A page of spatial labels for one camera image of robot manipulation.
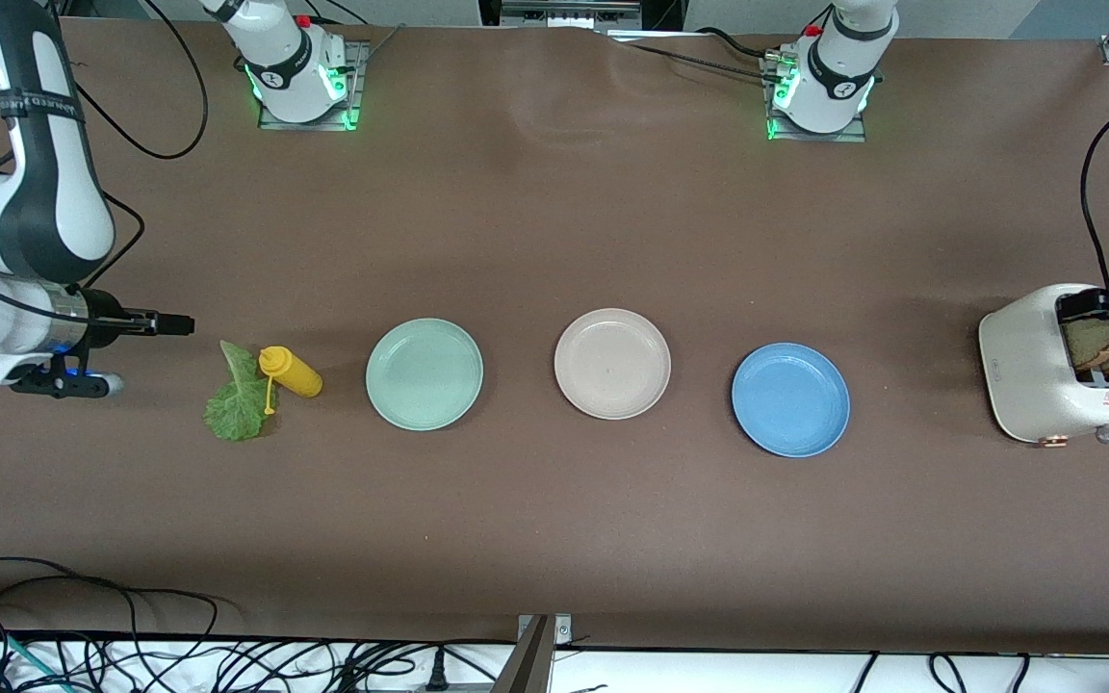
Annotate brown bread slice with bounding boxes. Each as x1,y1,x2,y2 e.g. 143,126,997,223
1065,320,1109,373

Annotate white toaster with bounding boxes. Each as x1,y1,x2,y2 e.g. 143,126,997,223
978,283,1109,448

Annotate blue plate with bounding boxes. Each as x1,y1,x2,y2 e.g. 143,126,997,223
731,343,851,458

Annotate black cable loop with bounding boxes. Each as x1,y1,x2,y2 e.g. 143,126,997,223
0,556,220,693

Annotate yellow mustard squeeze bottle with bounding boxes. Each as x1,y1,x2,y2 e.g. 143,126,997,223
258,346,323,416

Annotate black braided base cable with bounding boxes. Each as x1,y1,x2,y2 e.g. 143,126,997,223
603,27,787,83

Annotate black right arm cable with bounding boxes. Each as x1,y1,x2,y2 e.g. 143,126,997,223
68,0,210,290

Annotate beige plate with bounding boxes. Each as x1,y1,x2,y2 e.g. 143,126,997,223
554,308,672,422

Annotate short black cable loops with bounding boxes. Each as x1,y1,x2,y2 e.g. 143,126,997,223
848,652,1037,693

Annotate grey metal bracket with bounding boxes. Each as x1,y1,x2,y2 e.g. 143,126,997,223
492,613,573,693

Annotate dark metal fixture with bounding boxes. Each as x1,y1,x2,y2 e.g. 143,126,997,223
477,0,685,32

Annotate green lettuce leaf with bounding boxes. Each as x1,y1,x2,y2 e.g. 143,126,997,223
203,339,278,443

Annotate green plate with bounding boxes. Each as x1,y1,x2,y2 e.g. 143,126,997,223
365,318,485,431

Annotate tangled black cable bundle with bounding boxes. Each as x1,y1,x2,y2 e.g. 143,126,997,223
83,635,517,693

